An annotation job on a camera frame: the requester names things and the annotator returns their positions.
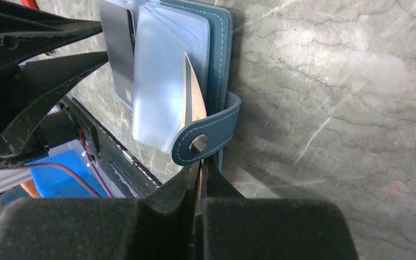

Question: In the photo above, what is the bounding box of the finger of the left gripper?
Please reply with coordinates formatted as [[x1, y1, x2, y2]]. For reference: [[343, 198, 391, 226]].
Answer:
[[0, 1, 102, 70], [0, 51, 108, 158]]

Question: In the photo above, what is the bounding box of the blue plastic bin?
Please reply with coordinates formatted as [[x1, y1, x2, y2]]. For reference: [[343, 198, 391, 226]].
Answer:
[[30, 149, 108, 198]]

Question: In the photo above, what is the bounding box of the single black credit card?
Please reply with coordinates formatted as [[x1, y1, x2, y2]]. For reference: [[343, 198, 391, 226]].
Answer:
[[97, 1, 134, 109]]

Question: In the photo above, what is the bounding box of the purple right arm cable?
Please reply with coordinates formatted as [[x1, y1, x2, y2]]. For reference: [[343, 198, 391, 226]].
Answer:
[[10, 162, 115, 199]]

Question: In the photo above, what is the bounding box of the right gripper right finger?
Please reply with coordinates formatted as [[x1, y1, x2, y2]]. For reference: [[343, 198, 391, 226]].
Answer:
[[195, 158, 358, 259]]

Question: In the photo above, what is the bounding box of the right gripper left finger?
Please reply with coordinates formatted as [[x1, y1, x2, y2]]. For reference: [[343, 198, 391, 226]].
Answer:
[[0, 163, 199, 259]]

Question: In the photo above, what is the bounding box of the blue leather card holder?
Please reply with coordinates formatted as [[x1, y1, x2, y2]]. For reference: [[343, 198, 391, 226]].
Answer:
[[97, 0, 243, 173]]

